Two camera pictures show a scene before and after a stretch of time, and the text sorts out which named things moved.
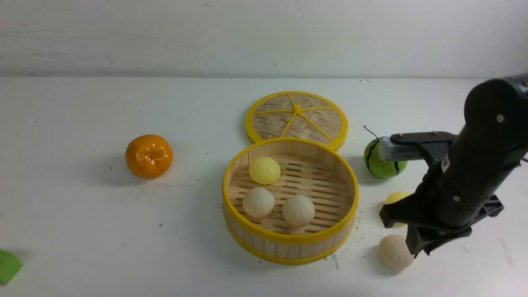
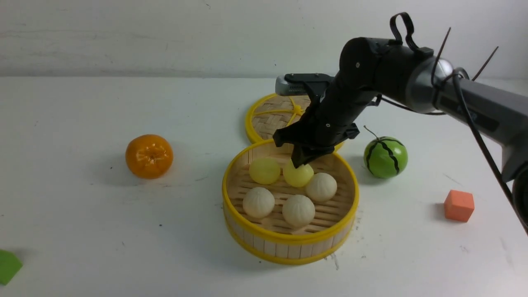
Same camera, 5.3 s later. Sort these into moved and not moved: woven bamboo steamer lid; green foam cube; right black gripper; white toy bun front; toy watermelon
Moved: right black gripper
Not moved: toy watermelon; woven bamboo steamer lid; white toy bun front; green foam cube
